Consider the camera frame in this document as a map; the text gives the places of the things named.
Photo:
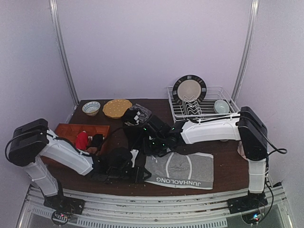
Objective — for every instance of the black rimmed beige plate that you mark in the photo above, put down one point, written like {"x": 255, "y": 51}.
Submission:
{"x": 189, "y": 88}

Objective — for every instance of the black rolled cloth in box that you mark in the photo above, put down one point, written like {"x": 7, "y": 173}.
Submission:
{"x": 97, "y": 140}

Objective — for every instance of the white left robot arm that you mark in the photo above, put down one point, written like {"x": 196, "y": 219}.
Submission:
{"x": 32, "y": 142}

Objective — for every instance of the white wire dish rack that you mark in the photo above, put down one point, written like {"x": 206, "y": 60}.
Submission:
{"x": 203, "y": 109}

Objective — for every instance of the light green bowl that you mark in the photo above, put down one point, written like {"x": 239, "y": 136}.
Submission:
{"x": 221, "y": 106}

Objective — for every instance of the right metal corner post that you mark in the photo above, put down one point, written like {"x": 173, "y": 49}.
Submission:
{"x": 246, "y": 50}

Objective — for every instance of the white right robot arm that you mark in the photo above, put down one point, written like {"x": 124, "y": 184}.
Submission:
{"x": 244, "y": 128}

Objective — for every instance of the black underwear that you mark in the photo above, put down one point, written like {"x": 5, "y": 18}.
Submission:
{"x": 132, "y": 130}

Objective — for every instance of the blue patterned bowl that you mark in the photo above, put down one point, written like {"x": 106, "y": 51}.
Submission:
{"x": 91, "y": 108}

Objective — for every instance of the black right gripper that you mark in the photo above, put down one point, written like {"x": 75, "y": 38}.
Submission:
{"x": 132, "y": 115}

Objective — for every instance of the metal corner post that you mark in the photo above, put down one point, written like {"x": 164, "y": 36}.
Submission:
{"x": 246, "y": 50}
{"x": 62, "y": 52}

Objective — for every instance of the metal front rail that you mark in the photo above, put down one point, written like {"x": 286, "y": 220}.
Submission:
{"x": 192, "y": 211}

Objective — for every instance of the grey white underwear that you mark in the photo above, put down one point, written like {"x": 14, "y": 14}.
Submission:
{"x": 194, "y": 171}

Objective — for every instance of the grey underwear pile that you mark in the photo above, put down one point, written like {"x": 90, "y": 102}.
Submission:
{"x": 142, "y": 113}

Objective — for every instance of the red rolled cloth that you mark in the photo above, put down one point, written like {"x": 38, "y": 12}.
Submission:
{"x": 81, "y": 141}

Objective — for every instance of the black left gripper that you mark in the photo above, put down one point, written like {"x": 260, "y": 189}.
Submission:
{"x": 139, "y": 175}

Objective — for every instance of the yellow dotted plate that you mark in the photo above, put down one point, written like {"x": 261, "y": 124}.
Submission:
{"x": 116, "y": 108}

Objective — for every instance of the left metal corner post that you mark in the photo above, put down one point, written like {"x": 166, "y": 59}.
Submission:
{"x": 62, "y": 52}

